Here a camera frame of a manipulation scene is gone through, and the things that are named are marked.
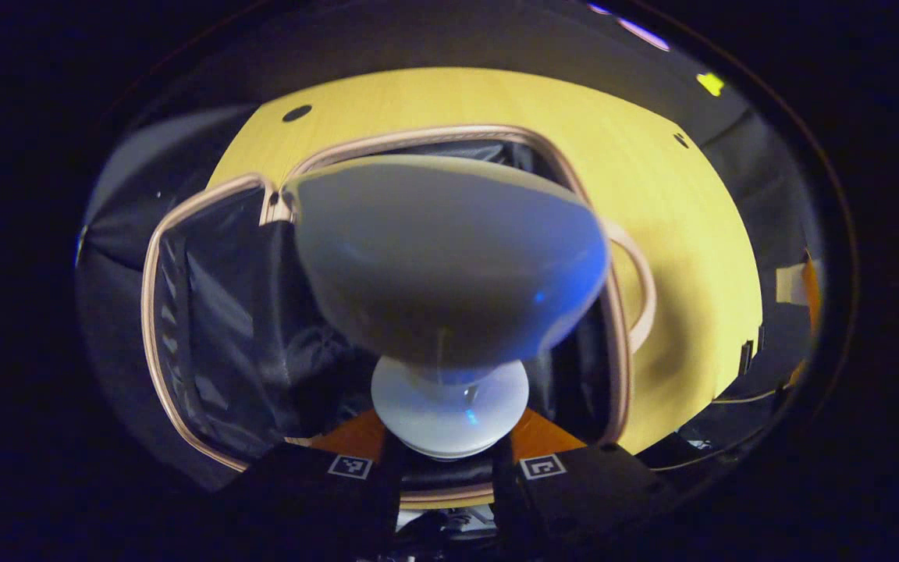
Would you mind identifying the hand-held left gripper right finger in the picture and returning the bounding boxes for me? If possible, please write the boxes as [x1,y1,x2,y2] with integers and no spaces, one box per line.
[492,407,677,562]

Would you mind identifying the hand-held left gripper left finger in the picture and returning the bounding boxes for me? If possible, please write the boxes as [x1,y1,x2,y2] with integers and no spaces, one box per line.
[211,407,408,562]

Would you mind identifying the white pump bottle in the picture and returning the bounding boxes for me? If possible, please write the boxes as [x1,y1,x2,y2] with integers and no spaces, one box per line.
[284,154,610,460]

